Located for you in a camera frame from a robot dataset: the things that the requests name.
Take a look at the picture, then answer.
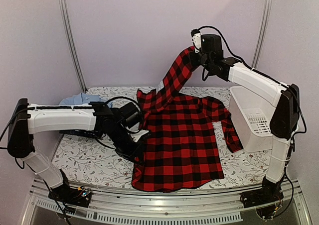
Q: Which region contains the right aluminium frame post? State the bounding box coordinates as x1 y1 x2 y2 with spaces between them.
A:
252 0 273 69

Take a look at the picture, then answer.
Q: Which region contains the white plastic basket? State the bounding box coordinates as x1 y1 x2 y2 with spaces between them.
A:
229 86 275 152

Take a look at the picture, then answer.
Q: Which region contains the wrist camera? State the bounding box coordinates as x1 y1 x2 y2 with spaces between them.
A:
131 130 151 143
190 29 202 53

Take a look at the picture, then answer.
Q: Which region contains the aluminium frame post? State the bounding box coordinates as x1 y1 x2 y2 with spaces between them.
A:
59 0 87 91
252 0 273 69

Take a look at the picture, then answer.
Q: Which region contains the floral patterned table mat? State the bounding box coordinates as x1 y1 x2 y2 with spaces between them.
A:
52 87 271 193

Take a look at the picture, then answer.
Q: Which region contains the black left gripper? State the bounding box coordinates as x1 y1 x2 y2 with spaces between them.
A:
109 124 146 167

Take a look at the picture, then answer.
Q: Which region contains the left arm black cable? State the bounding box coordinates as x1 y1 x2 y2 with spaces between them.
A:
104 96 140 111

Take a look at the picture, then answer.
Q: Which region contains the aluminium front rail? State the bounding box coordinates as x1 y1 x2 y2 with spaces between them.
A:
20 178 315 225

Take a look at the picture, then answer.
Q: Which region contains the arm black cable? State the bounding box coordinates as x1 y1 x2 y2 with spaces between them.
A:
104 96 140 111
196 25 287 89

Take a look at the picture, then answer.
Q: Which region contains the light blue folded shirt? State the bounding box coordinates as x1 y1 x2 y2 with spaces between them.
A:
59 93 104 106

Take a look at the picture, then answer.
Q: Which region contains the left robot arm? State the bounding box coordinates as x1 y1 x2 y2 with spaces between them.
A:
4 98 149 202

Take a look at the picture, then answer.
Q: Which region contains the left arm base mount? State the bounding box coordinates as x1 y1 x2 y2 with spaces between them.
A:
48 184 92 208

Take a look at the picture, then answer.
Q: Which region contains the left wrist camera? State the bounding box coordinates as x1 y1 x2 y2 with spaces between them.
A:
131 130 151 143

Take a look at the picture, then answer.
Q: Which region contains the dark navy folded shirt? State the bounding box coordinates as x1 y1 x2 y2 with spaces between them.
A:
59 129 104 139

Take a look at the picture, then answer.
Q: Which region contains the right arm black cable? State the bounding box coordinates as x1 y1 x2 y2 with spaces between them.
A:
196 25 287 89

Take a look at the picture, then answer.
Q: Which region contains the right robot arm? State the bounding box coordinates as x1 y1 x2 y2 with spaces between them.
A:
191 29 301 203

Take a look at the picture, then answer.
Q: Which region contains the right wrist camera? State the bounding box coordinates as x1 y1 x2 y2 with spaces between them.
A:
190 29 202 53

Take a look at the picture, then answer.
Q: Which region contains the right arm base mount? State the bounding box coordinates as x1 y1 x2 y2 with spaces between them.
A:
240 186 284 208

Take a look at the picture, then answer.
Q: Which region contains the left aluminium frame post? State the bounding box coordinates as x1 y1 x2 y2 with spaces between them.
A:
59 0 87 91

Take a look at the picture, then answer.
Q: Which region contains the red black plaid shirt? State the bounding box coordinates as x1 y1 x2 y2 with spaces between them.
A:
131 46 243 192

